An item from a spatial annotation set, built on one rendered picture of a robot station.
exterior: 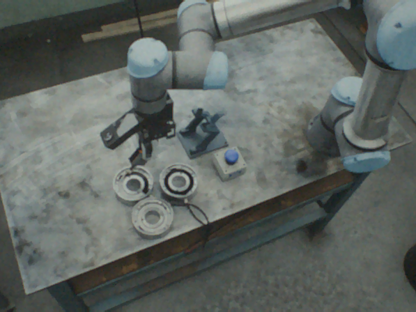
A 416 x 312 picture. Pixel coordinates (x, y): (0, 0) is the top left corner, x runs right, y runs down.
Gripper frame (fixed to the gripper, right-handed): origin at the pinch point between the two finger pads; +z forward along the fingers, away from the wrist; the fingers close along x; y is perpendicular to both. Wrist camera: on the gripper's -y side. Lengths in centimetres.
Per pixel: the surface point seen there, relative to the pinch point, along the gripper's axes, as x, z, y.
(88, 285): -14.2, 38.0, -24.0
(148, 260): -14.4, 38.0, -5.0
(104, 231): -10.5, 13.0, -14.9
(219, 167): -6.4, 9.7, 19.9
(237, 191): -13.7, 13.1, 22.2
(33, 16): 155, 79, -9
